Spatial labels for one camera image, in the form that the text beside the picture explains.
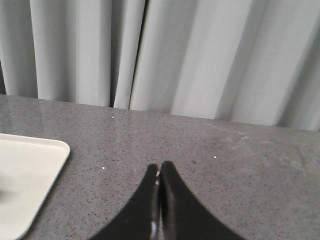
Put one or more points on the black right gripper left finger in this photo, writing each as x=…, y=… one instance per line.
x=139, y=218

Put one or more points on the cream rectangular plastic tray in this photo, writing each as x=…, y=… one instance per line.
x=29, y=166

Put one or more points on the grey pleated curtain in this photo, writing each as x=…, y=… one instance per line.
x=248, y=61

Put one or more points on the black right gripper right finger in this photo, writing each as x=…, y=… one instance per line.
x=183, y=216

